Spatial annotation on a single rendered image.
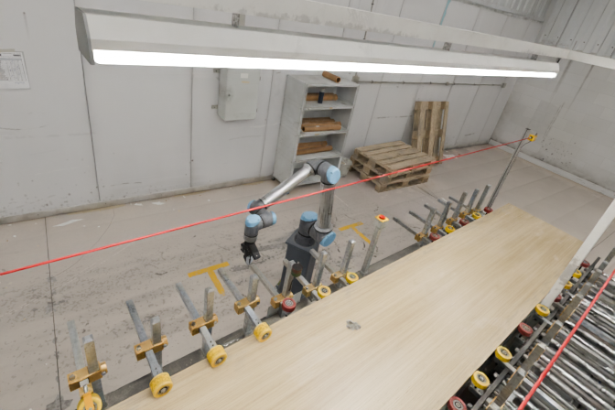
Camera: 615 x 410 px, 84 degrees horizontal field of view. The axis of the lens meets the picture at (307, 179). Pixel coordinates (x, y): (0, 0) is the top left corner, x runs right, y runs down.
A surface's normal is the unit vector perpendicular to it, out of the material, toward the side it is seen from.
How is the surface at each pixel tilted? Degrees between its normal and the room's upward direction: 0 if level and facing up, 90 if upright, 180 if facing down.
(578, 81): 90
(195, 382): 0
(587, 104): 90
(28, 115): 90
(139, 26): 61
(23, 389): 0
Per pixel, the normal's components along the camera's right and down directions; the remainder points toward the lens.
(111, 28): 0.62, -0.02
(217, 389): 0.18, -0.87
